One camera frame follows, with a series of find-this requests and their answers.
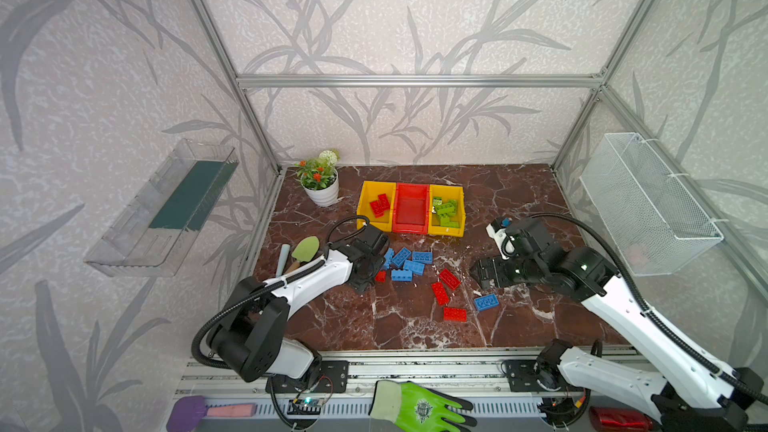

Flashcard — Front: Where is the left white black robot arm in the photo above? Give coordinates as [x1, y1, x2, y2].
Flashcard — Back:
[191, 223, 389, 389]

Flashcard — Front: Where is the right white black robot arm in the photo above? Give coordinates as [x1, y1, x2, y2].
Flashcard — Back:
[470, 213, 767, 431]

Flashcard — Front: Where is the blue lego brick leftmost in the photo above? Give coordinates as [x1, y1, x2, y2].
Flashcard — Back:
[383, 248, 394, 270]

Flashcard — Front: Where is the blue lego brick tilted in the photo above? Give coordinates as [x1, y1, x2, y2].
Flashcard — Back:
[390, 247, 412, 269]

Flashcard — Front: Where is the blue lego brick lower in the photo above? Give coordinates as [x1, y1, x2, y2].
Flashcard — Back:
[391, 270, 413, 282]

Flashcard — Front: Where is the blue lego brick centre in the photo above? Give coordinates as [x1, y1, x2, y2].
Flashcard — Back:
[403, 260, 425, 276]

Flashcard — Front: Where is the blue lego brick upper right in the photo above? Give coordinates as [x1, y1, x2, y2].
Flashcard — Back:
[411, 251, 433, 265]

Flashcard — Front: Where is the left yellow plastic bin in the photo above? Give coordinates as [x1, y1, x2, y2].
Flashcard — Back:
[357, 181, 396, 232]

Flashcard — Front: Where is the yellow plastic bin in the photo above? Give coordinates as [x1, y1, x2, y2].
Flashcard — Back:
[357, 181, 396, 232]
[428, 185, 466, 237]

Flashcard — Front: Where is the red plastic bin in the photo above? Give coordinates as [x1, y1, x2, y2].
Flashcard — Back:
[392, 183, 430, 235]

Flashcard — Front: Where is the blue lego brick far right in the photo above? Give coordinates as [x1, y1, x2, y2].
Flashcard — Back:
[474, 294, 500, 312]

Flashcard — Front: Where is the light blue garden trowel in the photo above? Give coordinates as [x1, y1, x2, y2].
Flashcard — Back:
[275, 244, 291, 277]

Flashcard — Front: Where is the right yellow plastic bin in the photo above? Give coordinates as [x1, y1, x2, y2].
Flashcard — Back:
[428, 185, 466, 237]

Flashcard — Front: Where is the potted plant white pot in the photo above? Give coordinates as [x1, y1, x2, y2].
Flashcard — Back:
[296, 149, 340, 207]

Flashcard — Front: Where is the red lego brick bottom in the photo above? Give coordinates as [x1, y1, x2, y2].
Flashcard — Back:
[442, 307, 468, 323]

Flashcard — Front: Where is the green work glove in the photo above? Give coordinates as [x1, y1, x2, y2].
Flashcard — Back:
[369, 380, 478, 432]

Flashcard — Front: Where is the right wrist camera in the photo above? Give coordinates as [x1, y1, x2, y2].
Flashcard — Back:
[486, 217, 514, 259]

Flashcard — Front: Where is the green garden shovel wooden handle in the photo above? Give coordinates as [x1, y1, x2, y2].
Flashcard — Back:
[285, 236, 320, 274]

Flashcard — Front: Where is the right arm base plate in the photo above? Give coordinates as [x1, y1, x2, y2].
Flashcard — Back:
[501, 359, 543, 393]

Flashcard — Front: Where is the white wire mesh basket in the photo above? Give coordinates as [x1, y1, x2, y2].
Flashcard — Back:
[580, 132, 723, 277]

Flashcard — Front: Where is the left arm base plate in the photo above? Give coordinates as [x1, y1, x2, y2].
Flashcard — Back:
[265, 360, 349, 394]

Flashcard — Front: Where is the clear acrylic wall shelf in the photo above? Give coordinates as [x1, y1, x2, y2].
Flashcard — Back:
[84, 139, 239, 278]

